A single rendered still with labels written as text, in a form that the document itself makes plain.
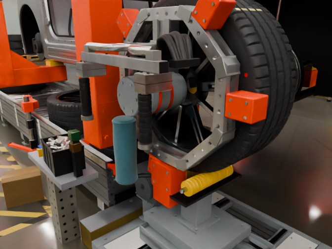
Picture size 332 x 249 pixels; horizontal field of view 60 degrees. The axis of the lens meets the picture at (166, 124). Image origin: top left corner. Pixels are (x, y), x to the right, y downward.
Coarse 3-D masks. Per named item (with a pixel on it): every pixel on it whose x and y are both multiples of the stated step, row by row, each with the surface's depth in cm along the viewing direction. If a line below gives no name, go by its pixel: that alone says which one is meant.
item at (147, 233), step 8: (144, 224) 138; (144, 232) 135; (152, 232) 135; (160, 232) 134; (144, 240) 136; (152, 240) 131; (160, 240) 130; (168, 240) 130; (248, 240) 125; (256, 240) 130; (264, 240) 127; (152, 248) 132; (160, 248) 127; (168, 248) 122; (176, 248) 125; (240, 248) 125; (248, 248) 123; (256, 248) 121; (264, 248) 125; (272, 248) 122
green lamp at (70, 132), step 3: (75, 129) 119; (69, 132) 116; (72, 132) 115; (75, 132) 116; (78, 132) 117; (69, 135) 117; (72, 135) 115; (75, 135) 116; (78, 135) 117; (69, 138) 117; (72, 138) 116; (75, 138) 116; (78, 138) 117; (72, 141) 116
